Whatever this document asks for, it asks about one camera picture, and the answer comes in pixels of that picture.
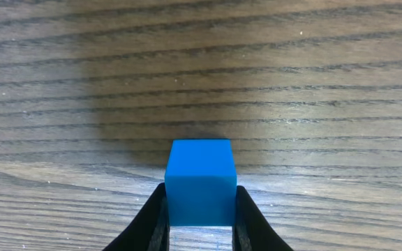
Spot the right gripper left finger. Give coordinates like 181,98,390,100
102,182,171,251

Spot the blue cube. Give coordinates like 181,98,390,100
164,139,238,227

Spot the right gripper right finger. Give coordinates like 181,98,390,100
232,185,295,251

